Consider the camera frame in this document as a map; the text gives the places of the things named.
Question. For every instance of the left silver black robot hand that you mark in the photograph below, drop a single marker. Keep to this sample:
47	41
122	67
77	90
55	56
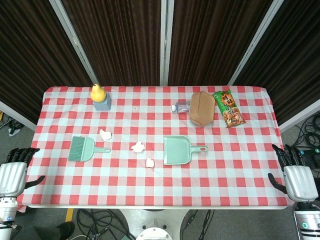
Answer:
12	175

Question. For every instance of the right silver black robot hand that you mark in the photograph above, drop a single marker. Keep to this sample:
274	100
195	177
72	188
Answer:
300	182

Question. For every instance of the mint green hand broom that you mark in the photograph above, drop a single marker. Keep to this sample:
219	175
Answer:
81	150

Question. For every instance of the white paper ball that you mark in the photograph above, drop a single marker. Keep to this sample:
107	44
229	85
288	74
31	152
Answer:
105	135
150	163
137	147

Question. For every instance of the mint green dustpan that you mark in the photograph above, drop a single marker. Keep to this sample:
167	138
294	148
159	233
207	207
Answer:
176	151

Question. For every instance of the black shoe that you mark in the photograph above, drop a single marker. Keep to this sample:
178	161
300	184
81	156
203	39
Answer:
66	230

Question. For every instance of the green snack bag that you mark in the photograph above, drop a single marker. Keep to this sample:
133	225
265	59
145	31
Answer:
230	108

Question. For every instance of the grey square block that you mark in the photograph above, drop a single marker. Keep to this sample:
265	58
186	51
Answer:
103	105

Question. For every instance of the yellow pear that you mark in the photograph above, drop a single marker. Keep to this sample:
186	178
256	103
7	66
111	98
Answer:
98	94

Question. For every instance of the brown leather tissue box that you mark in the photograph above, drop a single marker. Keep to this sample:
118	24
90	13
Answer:
202	110

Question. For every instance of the dark brown curtain panel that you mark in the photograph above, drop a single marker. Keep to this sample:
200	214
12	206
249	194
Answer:
212	42
295	55
30	50
117	42

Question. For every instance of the clear plastic water bottle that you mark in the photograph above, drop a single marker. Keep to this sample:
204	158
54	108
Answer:
182	107

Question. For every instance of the red white checked tablecloth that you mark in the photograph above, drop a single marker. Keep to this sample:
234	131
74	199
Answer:
155	185

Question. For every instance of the grey metal partition rail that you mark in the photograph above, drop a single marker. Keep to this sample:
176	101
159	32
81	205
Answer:
300	116
17	116

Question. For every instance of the grey metal partition post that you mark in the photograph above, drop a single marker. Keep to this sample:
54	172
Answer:
257	40
72	40
166	42

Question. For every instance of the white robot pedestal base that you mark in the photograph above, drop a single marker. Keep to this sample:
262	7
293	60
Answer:
155	232

